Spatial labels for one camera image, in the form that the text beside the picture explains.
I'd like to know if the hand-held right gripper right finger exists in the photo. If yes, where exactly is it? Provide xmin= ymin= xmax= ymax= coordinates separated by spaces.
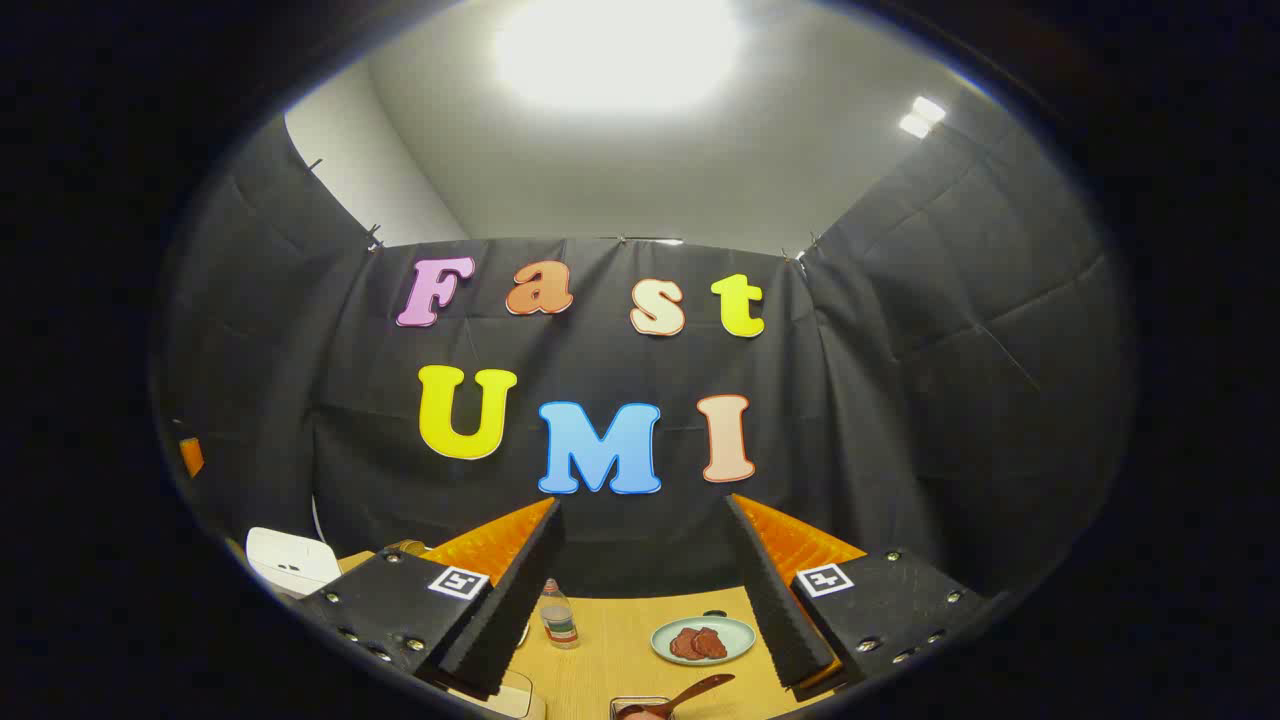
xmin=724 ymin=493 xmax=1001 ymax=693

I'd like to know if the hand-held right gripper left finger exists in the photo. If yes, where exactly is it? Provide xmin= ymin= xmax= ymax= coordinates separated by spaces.
xmin=300 ymin=497 xmax=564 ymax=701

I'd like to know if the brown wooden spoon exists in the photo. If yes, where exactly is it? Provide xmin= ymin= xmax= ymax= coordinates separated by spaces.
xmin=620 ymin=673 xmax=736 ymax=720

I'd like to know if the white rice cooker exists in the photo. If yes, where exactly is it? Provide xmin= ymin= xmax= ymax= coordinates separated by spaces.
xmin=246 ymin=527 xmax=342 ymax=599

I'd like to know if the clear plastic bottle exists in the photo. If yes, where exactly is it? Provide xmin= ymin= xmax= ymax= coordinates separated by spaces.
xmin=540 ymin=578 xmax=581 ymax=651

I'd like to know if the pale green plate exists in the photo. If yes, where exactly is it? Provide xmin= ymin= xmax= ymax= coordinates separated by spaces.
xmin=650 ymin=615 xmax=757 ymax=667

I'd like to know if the black backdrop cloth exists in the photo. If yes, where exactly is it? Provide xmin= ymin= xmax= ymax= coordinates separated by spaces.
xmin=155 ymin=95 xmax=1136 ymax=601

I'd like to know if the small ceiling light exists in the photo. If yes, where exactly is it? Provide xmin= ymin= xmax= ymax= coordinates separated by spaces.
xmin=898 ymin=95 xmax=947 ymax=139

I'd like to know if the large ceiling light panel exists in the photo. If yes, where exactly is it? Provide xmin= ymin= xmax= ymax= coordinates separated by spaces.
xmin=495 ymin=0 xmax=746 ymax=111

